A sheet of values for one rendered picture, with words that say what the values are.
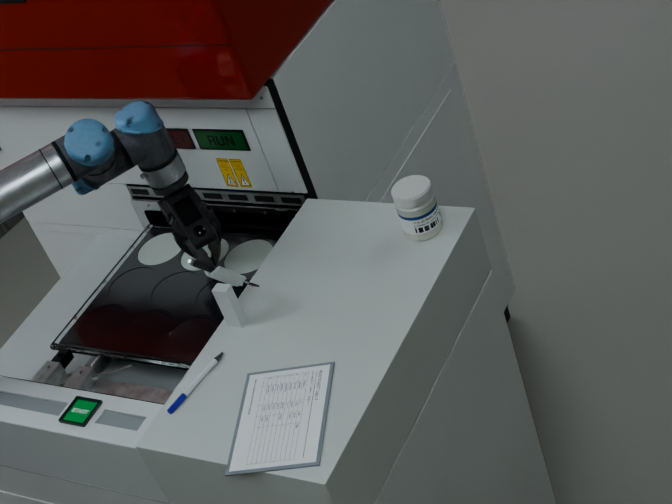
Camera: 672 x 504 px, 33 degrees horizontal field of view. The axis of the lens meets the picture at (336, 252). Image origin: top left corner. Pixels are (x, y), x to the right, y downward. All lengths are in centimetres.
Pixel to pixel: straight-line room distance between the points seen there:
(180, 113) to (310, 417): 73
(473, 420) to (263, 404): 47
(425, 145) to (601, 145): 126
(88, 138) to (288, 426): 57
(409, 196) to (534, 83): 227
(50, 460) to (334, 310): 56
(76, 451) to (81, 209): 78
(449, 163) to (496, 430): 77
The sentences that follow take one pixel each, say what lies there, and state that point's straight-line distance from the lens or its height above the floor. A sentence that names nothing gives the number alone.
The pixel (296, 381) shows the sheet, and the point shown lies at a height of 97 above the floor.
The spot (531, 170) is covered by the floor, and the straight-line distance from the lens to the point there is 376.
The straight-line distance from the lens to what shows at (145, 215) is 248.
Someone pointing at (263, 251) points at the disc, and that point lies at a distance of 223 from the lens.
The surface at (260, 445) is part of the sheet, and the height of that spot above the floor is 97.
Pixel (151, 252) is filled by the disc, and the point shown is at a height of 90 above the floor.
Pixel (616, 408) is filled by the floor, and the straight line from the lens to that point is 295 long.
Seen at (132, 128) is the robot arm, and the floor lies 126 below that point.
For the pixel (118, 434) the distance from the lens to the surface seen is 191.
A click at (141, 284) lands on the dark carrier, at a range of 229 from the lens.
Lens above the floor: 218
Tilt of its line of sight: 37 degrees down
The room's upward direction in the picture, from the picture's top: 21 degrees counter-clockwise
